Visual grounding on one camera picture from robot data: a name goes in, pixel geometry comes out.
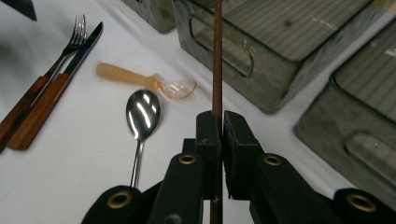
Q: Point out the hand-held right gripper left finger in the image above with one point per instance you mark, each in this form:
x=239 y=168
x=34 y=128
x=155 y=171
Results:
x=210 y=149

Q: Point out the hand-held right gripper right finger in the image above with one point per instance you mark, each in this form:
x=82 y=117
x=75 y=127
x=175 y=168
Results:
x=238 y=149

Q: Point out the long steel spoon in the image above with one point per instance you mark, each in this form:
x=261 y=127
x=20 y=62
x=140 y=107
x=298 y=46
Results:
x=143 y=115

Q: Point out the smoky transparent plastic bin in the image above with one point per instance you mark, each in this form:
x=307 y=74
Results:
x=152 y=15
x=327 y=124
x=274 y=81

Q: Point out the translucent orange baby spoon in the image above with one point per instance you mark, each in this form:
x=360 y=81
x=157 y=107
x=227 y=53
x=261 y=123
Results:
x=124 y=74

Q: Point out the dark wooden chopstick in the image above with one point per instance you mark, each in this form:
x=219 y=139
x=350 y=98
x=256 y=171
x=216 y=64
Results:
x=217 y=62

